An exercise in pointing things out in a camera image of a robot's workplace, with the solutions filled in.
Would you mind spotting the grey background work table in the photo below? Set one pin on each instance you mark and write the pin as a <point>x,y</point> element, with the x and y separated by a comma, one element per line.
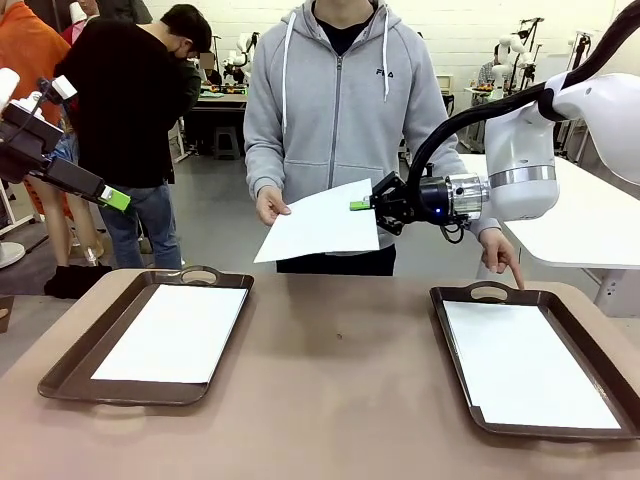
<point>220,100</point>

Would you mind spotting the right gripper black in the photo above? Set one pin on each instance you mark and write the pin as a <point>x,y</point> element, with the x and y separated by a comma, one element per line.
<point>435,200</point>

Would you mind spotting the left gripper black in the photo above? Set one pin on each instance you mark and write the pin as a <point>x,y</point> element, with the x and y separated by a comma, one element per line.
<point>27,140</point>

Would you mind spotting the person in grey hoodie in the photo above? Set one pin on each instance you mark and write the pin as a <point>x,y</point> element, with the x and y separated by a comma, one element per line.
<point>340,125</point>

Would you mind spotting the black tripod pole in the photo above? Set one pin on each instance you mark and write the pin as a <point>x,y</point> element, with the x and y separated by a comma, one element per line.
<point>581,50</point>

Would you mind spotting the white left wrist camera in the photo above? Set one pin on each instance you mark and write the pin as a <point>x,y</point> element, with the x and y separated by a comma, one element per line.
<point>65,86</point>

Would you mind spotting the white A4 paper sheet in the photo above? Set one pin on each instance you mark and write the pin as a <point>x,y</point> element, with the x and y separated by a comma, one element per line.
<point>320,230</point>
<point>525,365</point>
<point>170,335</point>

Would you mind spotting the white round fan base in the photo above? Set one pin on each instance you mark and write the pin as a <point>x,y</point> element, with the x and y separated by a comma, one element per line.
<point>10,255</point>

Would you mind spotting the person's right hand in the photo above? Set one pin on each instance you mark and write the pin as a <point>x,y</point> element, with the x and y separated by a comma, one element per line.
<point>269,202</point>

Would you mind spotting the brown plastic serving tray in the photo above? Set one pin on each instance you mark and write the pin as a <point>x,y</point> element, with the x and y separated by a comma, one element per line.
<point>85,360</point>
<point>590,340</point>

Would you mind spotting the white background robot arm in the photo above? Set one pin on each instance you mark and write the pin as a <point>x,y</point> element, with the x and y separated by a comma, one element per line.
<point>242,52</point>
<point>515,50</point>

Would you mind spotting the person's left hand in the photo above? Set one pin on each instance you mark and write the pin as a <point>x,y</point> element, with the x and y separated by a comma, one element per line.
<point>495,247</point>

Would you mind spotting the seated background person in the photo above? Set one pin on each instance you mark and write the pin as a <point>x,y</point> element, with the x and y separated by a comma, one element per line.
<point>486,75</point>

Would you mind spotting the white table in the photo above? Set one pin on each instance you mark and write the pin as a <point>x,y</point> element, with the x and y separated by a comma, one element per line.
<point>575,245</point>

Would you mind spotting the dark plastic stool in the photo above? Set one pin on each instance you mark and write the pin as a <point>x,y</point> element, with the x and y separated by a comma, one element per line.
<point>227,142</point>

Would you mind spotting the person in black sweater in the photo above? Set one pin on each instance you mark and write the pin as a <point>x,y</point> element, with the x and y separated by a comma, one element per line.
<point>125,100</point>

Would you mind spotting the brown wooden object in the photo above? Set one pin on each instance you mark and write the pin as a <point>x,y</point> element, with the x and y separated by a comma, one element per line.
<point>6,315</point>

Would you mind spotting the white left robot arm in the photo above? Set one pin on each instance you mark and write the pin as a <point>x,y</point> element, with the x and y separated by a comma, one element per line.
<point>7,85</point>

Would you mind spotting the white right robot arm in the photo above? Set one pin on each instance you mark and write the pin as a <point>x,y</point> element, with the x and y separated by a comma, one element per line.
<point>520,145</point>

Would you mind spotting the black bag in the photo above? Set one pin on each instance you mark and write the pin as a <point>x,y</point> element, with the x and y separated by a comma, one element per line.
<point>75,282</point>

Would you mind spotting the person's right forearm grey sleeve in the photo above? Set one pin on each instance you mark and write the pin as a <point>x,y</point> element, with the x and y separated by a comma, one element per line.
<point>265,165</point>

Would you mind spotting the person in orange top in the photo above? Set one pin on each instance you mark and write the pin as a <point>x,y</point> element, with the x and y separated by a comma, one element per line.
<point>30,40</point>

